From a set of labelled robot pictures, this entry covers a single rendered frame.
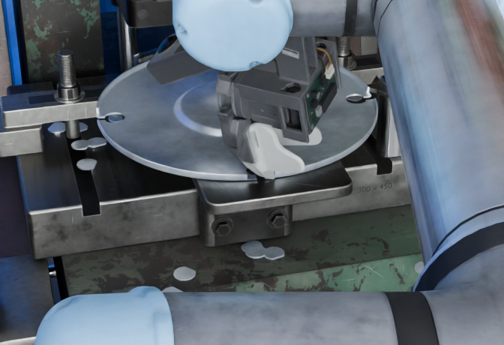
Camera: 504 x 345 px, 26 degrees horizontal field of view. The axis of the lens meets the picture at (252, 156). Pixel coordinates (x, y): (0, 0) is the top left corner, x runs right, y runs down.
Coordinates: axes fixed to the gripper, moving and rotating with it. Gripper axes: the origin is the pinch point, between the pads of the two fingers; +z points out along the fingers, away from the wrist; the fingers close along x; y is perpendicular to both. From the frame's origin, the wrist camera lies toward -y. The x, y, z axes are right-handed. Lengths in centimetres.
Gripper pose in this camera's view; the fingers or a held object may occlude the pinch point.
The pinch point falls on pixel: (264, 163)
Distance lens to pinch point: 100.8
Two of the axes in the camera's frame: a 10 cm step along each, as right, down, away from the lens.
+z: 1.5, 6.8, 7.2
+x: 4.4, -7.0, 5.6
